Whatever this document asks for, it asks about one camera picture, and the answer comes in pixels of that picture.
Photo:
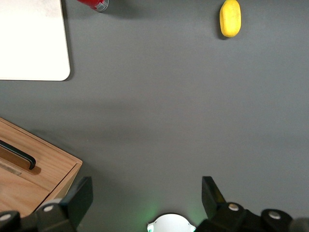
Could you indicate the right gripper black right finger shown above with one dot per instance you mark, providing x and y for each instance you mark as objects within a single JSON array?
[{"x": 212, "y": 200}]

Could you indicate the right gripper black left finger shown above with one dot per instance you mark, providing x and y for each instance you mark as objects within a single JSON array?
[{"x": 77, "y": 200}]

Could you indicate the red coke bottle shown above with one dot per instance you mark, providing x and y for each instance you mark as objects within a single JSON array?
[{"x": 95, "y": 4}]

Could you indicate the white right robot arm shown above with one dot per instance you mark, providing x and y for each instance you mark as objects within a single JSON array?
[{"x": 169, "y": 223}]

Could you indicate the white rectangular tray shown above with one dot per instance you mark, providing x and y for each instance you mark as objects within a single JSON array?
[{"x": 31, "y": 41}]

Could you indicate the wooden drawer cabinet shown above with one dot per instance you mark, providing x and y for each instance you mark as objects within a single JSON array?
[{"x": 48, "y": 166}]

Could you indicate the yellow lemon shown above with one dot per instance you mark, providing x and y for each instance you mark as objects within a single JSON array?
[{"x": 230, "y": 19}]

